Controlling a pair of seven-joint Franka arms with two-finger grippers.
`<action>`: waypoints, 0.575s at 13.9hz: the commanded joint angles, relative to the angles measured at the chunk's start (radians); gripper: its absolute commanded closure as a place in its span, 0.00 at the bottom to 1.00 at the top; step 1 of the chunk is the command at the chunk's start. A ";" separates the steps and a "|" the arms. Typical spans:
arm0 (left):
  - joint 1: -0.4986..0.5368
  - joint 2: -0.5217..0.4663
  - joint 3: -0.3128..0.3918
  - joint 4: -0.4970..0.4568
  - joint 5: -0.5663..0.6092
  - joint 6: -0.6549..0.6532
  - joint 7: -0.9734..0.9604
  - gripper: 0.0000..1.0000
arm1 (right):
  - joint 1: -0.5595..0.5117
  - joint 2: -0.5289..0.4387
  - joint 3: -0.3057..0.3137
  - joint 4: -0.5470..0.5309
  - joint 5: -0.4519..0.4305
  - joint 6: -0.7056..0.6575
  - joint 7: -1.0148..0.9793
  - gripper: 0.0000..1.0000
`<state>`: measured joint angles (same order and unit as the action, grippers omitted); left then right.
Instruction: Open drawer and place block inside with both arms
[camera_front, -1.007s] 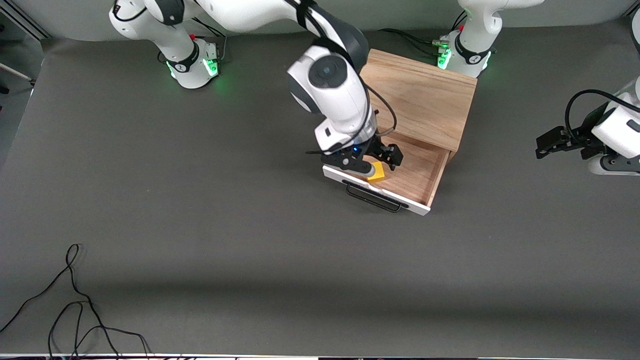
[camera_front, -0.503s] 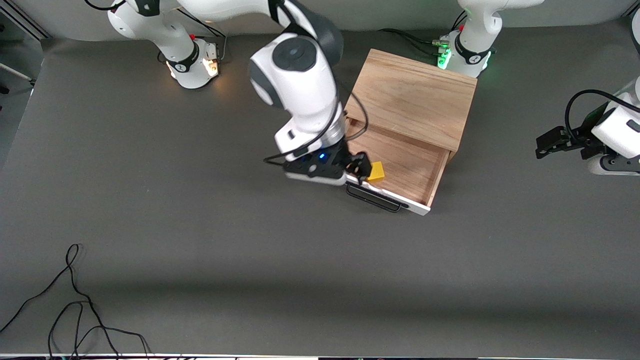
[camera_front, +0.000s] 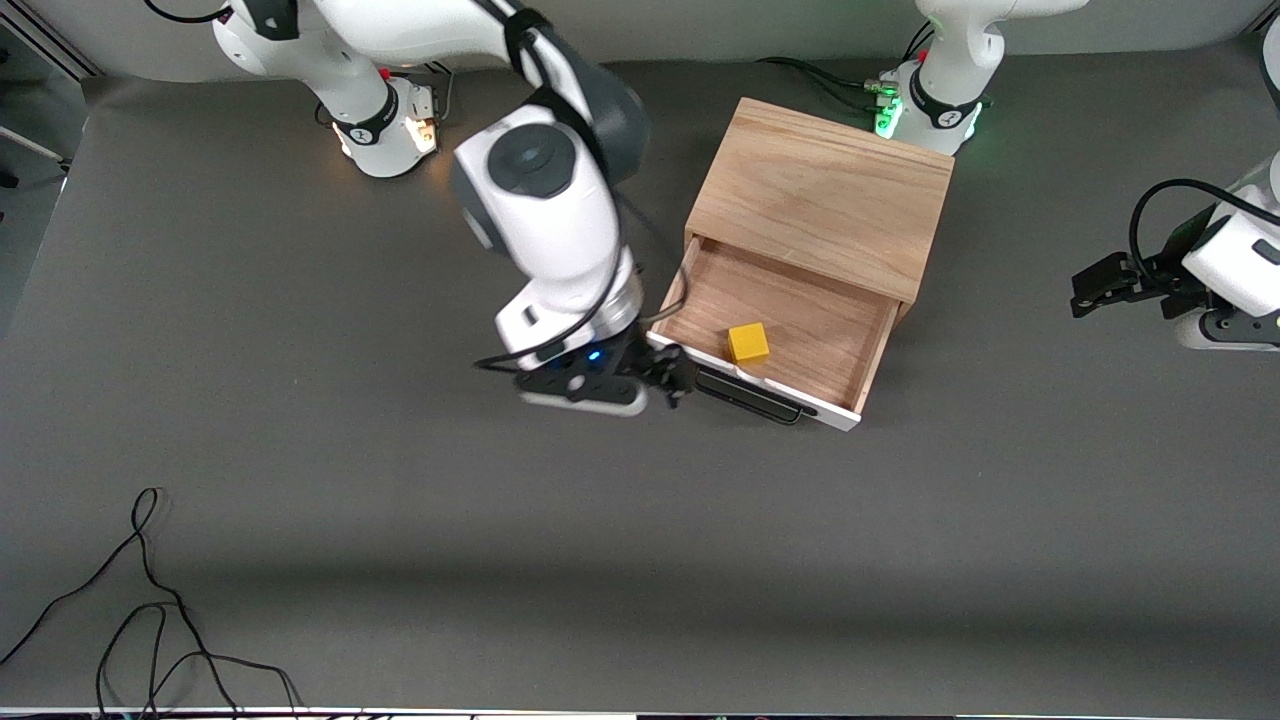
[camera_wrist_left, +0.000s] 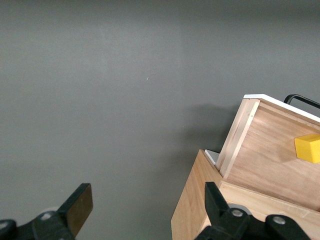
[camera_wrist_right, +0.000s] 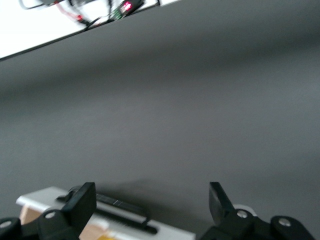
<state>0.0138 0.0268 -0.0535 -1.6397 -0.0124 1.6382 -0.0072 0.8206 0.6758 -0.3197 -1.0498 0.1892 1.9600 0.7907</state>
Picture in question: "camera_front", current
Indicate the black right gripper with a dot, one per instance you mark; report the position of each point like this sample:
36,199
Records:
634,356

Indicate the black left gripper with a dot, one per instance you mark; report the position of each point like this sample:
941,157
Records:
1178,268

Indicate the yellow cube block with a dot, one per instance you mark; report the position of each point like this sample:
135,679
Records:
748,343

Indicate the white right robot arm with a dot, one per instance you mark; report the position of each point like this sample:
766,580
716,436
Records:
550,220

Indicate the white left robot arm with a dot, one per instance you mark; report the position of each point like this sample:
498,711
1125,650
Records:
950,60

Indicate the wooden drawer cabinet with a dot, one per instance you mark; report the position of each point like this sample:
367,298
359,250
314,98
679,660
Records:
820,190

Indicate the grey metal frame rail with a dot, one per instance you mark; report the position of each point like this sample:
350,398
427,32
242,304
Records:
55,40

